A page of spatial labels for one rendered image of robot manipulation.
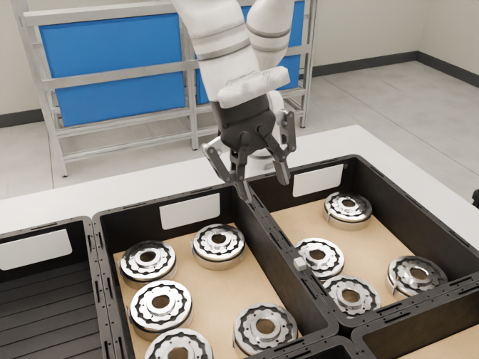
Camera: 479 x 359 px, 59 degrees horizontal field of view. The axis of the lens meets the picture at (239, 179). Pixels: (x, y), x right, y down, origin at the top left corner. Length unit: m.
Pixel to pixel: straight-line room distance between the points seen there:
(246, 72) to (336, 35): 3.60
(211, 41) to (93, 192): 0.87
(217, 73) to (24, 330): 0.54
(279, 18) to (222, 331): 0.58
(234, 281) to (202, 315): 0.09
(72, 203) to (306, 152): 0.76
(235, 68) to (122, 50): 1.98
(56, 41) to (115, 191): 1.30
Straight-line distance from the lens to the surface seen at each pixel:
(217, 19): 0.52
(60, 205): 1.29
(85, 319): 0.80
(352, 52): 4.28
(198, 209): 0.87
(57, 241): 0.86
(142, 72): 2.51
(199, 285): 0.80
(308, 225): 0.94
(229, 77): 0.52
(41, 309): 0.84
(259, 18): 0.86
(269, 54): 0.89
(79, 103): 2.55
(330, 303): 0.66
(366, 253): 0.90
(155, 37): 2.50
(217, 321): 0.75
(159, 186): 1.28
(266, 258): 0.79
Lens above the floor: 1.43
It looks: 34 degrees down
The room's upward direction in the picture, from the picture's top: straight up
